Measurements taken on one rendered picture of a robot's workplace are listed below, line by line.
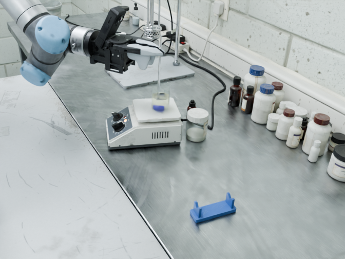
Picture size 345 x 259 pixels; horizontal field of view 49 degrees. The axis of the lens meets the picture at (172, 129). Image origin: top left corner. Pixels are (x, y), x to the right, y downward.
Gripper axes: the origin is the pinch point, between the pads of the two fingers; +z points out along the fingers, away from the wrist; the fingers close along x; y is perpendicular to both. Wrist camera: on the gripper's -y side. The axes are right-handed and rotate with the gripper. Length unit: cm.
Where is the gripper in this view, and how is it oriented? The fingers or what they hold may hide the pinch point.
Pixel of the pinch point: (159, 50)
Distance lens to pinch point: 97.1
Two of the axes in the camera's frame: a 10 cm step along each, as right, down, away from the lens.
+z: 9.1, 2.5, -3.1
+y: -0.5, 8.5, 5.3
